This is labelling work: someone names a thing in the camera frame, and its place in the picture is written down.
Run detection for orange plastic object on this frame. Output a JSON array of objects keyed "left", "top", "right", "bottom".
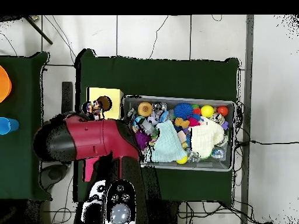
[{"left": 0, "top": 65, "right": 12, "bottom": 103}]

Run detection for shallow metal mesh bin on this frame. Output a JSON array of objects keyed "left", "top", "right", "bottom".
[{"left": 121, "top": 94, "right": 237, "bottom": 172}]

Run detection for yellow smooth ball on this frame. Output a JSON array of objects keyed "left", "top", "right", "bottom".
[{"left": 200, "top": 104, "right": 215, "bottom": 118}]

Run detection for black rod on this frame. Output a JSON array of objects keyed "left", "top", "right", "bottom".
[{"left": 24, "top": 15, "right": 54, "bottom": 45}]

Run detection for black floor cable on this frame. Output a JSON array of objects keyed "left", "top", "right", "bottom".
[{"left": 249, "top": 139, "right": 299, "bottom": 145}]

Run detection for blue plastic cup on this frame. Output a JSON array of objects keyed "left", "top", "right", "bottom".
[{"left": 0, "top": 117, "right": 20, "bottom": 135}]

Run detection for toy burger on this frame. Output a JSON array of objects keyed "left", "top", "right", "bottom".
[{"left": 137, "top": 101, "right": 153, "bottom": 117}]

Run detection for light blue muslin cloth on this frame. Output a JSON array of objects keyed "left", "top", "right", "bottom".
[{"left": 149, "top": 119, "right": 189, "bottom": 163}]

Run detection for cream muslin cloth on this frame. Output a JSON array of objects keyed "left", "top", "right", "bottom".
[{"left": 187, "top": 116, "right": 225, "bottom": 159}]

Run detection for black flat panel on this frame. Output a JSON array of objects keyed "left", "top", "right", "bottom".
[{"left": 61, "top": 81, "right": 74, "bottom": 115}]

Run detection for large blue spiky ball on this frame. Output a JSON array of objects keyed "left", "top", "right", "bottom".
[{"left": 173, "top": 102, "right": 194, "bottom": 120}]

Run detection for dark green table cloth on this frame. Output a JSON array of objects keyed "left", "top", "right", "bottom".
[
  {"left": 0, "top": 51, "right": 53, "bottom": 202},
  {"left": 73, "top": 48, "right": 240, "bottom": 207}
]

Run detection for orange smooth ball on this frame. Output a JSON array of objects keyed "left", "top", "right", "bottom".
[{"left": 216, "top": 105, "right": 229, "bottom": 117}]

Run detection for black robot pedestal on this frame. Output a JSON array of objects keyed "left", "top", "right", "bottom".
[{"left": 159, "top": 199, "right": 180, "bottom": 224}]

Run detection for multicoloured knotted cloth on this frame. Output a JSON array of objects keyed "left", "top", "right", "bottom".
[{"left": 85, "top": 99, "right": 103, "bottom": 120}]

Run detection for grey round base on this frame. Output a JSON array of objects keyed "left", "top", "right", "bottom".
[{"left": 40, "top": 164, "right": 69, "bottom": 190}]

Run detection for wooden box with three holes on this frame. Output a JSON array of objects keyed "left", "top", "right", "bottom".
[{"left": 82, "top": 87, "right": 124, "bottom": 183}]

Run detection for blue globe ball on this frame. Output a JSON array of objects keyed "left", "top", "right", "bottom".
[{"left": 134, "top": 115, "right": 146, "bottom": 127}]

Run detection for purple spiky ball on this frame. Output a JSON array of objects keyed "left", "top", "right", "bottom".
[{"left": 135, "top": 131, "right": 151, "bottom": 151}]

